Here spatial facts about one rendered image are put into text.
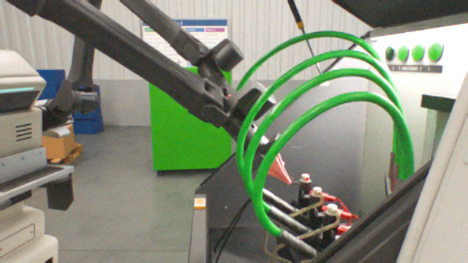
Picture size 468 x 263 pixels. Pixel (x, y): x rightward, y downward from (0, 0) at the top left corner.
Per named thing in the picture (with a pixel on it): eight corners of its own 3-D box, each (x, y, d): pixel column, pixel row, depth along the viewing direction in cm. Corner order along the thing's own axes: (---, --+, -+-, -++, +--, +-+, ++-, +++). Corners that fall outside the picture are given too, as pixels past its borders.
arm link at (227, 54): (197, 55, 96) (180, 49, 88) (225, 28, 92) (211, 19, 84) (219, 88, 94) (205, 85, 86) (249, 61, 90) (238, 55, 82)
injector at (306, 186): (285, 263, 79) (287, 178, 75) (306, 261, 79) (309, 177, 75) (288, 269, 76) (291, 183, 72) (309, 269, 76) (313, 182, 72)
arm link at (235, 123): (221, 116, 77) (212, 122, 72) (241, 97, 74) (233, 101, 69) (240, 138, 77) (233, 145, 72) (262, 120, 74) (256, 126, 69)
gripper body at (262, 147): (281, 144, 69) (258, 117, 69) (246, 174, 71) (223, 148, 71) (284, 138, 75) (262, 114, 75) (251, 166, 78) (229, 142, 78)
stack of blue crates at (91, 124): (27, 134, 636) (18, 69, 611) (42, 129, 684) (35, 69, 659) (93, 134, 634) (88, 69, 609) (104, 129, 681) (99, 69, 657)
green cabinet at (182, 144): (225, 155, 496) (224, 66, 470) (231, 173, 412) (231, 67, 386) (160, 157, 485) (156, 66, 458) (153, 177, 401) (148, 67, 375)
